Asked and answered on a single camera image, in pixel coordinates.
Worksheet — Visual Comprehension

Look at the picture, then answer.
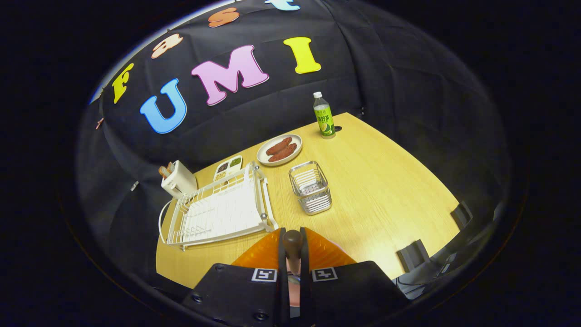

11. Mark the white condiment tray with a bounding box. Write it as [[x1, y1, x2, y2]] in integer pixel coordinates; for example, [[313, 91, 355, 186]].
[[213, 155, 243, 182]]

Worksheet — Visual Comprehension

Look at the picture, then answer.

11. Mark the silver wire basket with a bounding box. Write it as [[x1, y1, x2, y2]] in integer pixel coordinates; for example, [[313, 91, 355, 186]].
[[289, 161, 332, 215]]

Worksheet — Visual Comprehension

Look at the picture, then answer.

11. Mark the wooden handle spoon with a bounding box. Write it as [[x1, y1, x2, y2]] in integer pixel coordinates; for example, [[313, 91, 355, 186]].
[[282, 229, 304, 278]]

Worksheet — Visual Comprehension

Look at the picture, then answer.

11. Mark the white plate with sausages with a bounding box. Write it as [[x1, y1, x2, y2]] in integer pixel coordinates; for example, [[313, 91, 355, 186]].
[[256, 134, 303, 167]]

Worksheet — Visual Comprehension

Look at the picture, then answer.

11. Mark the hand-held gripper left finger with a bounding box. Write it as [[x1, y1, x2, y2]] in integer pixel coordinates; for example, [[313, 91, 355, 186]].
[[182, 227, 291, 325]]

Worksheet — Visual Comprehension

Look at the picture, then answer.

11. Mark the black table clamp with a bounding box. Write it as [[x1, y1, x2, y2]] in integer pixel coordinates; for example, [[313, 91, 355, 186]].
[[451, 201, 473, 230], [397, 239, 431, 273]]

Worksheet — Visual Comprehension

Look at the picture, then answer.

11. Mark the white wire dish rack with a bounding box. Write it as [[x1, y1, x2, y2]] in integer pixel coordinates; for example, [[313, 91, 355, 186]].
[[158, 162, 279, 251]]

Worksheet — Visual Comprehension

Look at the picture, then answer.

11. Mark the brown sausage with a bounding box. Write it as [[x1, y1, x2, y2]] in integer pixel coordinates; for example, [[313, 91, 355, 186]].
[[266, 137, 293, 156], [268, 143, 298, 163]]

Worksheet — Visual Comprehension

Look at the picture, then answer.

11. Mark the white toaster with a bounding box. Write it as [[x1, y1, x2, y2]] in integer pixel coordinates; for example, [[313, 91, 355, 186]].
[[161, 160, 198, 199]]

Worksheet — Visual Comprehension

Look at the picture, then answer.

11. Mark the black backdrop cloth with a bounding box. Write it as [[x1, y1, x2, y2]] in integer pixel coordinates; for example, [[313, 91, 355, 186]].
[[75, 0, 509, 255]]

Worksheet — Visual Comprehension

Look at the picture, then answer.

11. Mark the green label drink bottle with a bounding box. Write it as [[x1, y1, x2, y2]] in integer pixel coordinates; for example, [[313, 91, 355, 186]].
[[313, 91, 336, 139]]

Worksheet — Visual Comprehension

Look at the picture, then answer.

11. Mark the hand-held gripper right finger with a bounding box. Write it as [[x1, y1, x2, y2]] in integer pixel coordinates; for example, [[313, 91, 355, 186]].
[[297, 227, 409, 325]]

